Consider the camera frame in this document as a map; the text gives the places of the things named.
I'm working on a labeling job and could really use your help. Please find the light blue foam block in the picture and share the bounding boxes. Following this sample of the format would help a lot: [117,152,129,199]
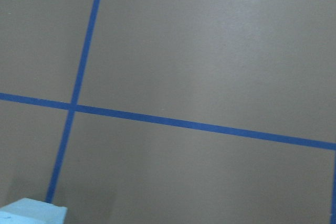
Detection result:
[1,198,68,224]

